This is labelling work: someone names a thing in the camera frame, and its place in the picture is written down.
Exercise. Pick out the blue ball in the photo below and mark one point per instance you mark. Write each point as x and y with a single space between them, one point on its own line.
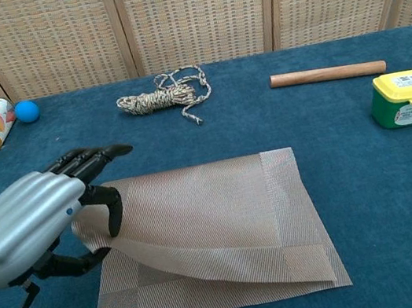
27 111

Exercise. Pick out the beige woven placemat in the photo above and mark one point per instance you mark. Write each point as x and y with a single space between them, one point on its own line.
219 207

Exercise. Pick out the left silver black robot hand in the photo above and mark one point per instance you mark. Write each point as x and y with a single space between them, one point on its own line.
22 218

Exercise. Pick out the wooden rolling pin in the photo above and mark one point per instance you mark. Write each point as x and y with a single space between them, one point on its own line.
327 73

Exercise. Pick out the blue felt table cover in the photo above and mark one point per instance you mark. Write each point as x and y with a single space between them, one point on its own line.
380 211

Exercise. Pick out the green container yellow lid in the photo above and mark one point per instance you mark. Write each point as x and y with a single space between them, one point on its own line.
400 103

